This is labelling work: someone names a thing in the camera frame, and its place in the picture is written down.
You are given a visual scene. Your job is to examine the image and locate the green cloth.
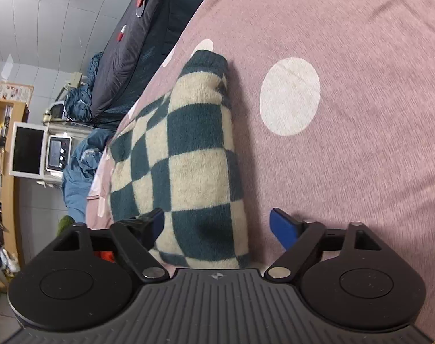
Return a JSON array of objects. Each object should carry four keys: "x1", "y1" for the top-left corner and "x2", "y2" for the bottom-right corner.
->
[{"x1": 57, "y1": 215, "x2": 75, "y2": 233}]

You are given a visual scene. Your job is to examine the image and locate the teal cream checkered fleece garment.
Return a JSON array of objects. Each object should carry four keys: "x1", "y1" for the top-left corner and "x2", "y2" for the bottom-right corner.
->
[{"x1": 108, "y1": 49, "x2": 253, "y2": 270}]

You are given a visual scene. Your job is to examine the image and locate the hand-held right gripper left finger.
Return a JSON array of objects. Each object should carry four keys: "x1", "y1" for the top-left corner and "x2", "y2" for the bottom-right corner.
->
[{"x1": 51, "y1": 207, "x2": 170, "y2": 282}]

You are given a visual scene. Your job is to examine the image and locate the white machine with screen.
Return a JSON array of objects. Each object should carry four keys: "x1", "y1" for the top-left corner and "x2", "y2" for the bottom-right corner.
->
[{"x1": 9, "y1": 121, "x2": 73, "y2": 187}]

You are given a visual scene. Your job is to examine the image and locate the blue duvet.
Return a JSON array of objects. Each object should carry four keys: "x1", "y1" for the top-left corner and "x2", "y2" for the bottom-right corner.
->
[{"x1": 61, "y1": 129, "x2": 116, "y2": 224}]

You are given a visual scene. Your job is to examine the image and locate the orange object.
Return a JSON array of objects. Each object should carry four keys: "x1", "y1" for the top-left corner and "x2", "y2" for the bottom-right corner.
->
[{"x1": 94, "y1": 249, "x2": 116, "y2": 264}]

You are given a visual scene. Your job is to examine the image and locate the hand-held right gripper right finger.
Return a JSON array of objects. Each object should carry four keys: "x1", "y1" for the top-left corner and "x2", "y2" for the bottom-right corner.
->
[{"x1": 264, "y1": 207, "x2": 383, "y2": 281}]

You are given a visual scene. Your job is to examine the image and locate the small white appliance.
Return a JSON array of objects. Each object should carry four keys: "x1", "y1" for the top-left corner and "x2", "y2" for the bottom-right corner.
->
[{"x1": 42, "y1": 100, "x2": 65, "y2": 120}]

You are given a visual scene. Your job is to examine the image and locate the wooden bookshelf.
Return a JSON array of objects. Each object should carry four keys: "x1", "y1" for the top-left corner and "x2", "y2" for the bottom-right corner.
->
[{"x1": 0, "y1": 97, "x2": 30, "y2": 269}]

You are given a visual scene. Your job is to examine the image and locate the wall poster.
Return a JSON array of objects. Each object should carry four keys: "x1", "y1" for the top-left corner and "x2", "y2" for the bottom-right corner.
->
[{"x1": 0, "y1": 82, "x2": 34, "y2": 103}]

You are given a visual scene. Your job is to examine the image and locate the pink polka-dot bed sheet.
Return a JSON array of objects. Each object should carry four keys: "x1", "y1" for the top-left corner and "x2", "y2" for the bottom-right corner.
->
[{"x1": 85, "y1": 0, "x2": 435, "y2": 341}]

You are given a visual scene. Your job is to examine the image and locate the crumpled blue blanket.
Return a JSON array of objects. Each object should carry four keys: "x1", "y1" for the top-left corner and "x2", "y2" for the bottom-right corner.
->
[{"x1": 65, "y1": 52, "x2": 103, "y2": 122}]

